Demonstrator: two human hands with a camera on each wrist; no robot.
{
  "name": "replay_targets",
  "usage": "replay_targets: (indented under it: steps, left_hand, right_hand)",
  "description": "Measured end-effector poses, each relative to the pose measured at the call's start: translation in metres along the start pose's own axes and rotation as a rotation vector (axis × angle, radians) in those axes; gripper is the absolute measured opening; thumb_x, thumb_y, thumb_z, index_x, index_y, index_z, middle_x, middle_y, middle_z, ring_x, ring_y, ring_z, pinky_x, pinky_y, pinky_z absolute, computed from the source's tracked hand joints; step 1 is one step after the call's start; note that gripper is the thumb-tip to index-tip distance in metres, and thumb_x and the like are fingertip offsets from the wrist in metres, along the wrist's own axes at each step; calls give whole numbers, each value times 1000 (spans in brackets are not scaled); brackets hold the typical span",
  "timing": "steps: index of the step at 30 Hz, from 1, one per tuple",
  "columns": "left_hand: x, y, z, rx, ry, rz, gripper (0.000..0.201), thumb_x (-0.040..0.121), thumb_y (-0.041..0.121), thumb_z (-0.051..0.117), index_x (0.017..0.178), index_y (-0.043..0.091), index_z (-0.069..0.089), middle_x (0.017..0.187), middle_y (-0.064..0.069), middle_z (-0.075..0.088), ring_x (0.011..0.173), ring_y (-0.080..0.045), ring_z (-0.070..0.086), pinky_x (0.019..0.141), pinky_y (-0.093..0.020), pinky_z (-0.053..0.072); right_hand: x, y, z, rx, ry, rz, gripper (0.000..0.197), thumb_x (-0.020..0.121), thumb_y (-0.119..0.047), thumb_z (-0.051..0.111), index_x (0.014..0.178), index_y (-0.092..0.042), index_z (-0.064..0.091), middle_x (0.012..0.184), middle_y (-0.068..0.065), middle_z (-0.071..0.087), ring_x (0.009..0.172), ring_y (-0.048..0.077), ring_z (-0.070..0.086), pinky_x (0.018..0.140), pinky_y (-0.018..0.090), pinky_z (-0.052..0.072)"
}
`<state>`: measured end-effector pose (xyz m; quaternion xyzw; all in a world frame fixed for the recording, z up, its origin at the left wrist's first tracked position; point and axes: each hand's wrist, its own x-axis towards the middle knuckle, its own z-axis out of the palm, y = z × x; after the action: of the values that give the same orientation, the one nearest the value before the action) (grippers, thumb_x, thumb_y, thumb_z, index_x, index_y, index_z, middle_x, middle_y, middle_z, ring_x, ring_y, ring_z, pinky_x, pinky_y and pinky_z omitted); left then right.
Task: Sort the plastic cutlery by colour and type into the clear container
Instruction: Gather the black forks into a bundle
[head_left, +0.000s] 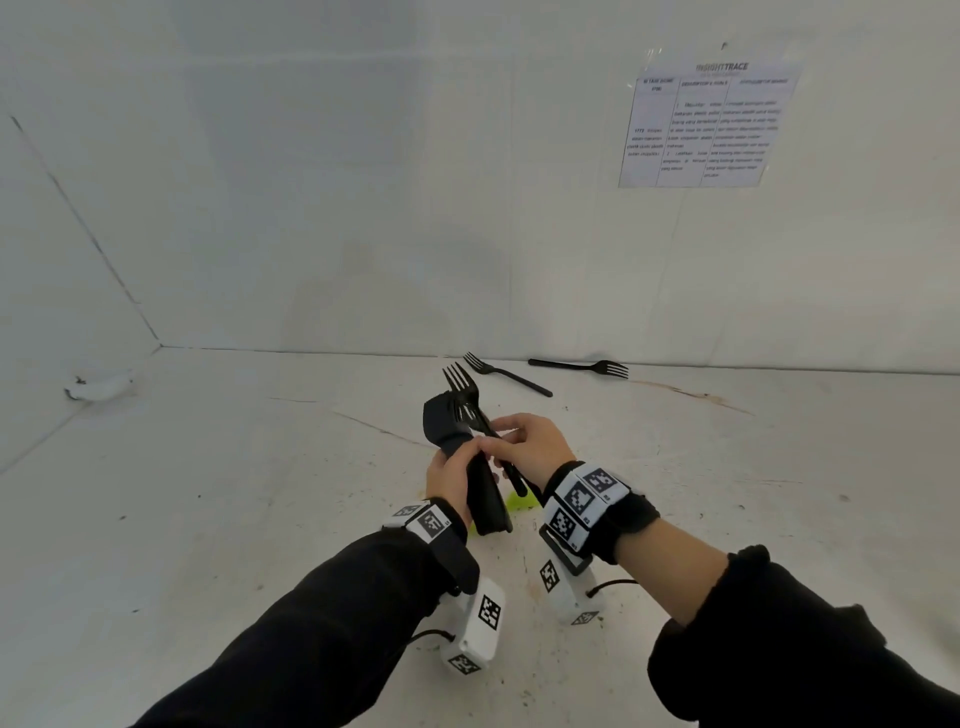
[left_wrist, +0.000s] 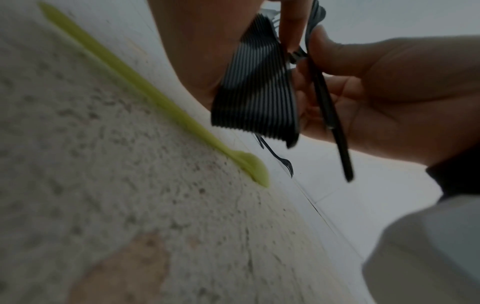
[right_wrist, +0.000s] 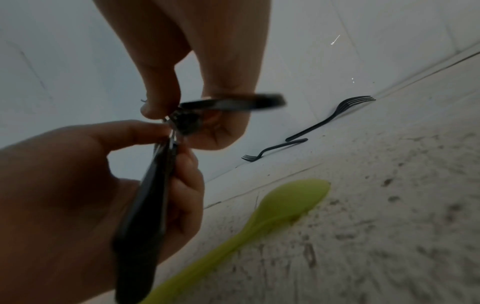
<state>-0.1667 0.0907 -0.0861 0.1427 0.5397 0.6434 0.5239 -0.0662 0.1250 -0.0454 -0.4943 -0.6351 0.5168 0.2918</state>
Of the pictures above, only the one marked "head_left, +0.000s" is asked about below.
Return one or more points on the printed paper wall notice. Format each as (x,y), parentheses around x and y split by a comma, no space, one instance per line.
(709,124)

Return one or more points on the person's right hand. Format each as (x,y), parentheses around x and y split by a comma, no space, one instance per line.
(536,446)

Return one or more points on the black marker left wrist band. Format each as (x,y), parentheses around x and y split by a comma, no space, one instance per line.
(442,529)

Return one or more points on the green plastic spoon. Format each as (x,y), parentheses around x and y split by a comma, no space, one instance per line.
(521,501)

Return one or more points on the black plastic fork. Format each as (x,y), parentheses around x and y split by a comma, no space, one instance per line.
(514,376)
(577,366)
(461,382)

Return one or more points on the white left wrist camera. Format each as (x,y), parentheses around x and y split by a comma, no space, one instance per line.
(480,622)

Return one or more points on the black marker wrist band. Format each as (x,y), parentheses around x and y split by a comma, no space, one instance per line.
(442,529)
(615,510)

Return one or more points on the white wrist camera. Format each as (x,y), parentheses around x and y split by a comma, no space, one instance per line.
(570,596)
(480,622)

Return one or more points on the stack of black forks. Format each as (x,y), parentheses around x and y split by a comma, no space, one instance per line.
(487,502)

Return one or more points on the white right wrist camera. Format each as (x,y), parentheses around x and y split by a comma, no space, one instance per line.
(570,596)

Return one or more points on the person's left hand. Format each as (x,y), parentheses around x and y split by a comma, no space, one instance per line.
(450,480)

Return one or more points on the black marker right wrist band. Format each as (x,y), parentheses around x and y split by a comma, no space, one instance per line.
(615,510)

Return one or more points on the person's left forearm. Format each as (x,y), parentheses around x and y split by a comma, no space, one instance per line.
(315,645)

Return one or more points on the small white wall clip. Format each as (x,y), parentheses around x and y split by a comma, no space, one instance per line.
(101,388)

